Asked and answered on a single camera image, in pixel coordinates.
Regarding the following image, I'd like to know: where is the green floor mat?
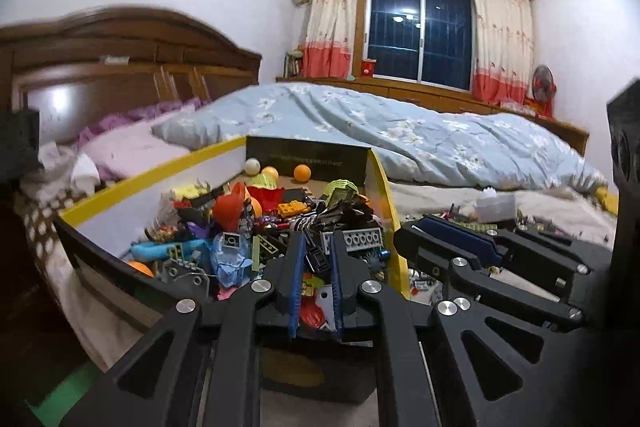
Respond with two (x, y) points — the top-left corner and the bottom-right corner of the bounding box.
(24, 361), (107, 419)

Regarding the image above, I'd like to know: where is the brown wooden headboard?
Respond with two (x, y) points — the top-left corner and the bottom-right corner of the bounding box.
(0, 6), (264, 148)

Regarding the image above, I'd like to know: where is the yellow cardboard box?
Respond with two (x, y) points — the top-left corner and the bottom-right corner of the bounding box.
(52, 134), (413, 405)

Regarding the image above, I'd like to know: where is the brown dotted blanket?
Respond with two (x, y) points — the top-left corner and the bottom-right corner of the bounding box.
(14, 186), (87, 260)

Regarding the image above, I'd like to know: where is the purple pillow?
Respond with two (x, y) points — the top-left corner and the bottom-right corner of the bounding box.
(76, 98), (212, 181)

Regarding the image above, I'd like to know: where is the dark window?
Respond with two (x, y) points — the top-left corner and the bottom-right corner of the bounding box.
(366, 0), (474, 90)

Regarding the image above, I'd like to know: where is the black toy brick piece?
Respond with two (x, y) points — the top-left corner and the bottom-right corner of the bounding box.
(305, 232), (334, 279)

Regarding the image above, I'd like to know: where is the row of books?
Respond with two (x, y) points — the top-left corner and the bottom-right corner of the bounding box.
(283, 49), (305, 79)

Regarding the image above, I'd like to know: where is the grey perforated toy brick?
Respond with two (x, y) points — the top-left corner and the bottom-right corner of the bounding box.
(322, 229), (386, 256)

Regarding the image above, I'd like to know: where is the heap of colourful plastic toys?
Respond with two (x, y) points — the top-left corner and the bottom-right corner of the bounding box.
(127, 159), (397, 333)

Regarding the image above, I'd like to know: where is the yellow plush toy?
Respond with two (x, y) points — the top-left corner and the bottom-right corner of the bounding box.
(594, 186), (621, 216)

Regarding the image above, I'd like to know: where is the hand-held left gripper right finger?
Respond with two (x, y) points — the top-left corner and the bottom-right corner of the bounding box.
(330, 231), (617, 427)

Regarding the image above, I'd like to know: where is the cream red floral curtain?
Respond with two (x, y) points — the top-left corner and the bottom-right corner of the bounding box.
(469, 0), (535, 106)
(301, 0), (359, 80)

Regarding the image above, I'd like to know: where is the grey plastic box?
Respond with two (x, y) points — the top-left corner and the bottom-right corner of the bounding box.
(474, 192), (519, 224)

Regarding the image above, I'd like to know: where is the dark object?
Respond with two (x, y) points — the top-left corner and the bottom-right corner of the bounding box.
(0, 109), (41, 184)

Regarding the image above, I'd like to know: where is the light blue floral duvet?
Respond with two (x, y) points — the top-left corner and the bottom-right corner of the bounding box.
(151, 82), (609, 196)

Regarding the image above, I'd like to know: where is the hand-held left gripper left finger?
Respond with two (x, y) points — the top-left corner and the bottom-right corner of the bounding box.
(60, 232), (307, 427)

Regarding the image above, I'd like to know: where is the white crumpled cloth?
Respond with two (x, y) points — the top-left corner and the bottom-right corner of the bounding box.
(69, 151), (102, 196)

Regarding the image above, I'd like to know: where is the red standing fan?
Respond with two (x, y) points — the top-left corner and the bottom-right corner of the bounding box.
(530, 64), (557, 118)

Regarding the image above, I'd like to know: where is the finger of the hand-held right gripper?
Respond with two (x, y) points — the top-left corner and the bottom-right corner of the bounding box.
(394, 219), (587, 334)
(419, 214), (619, 296)

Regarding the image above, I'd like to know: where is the red plastic toy helmet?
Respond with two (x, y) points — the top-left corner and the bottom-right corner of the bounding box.
(212, 183), (249, 236)

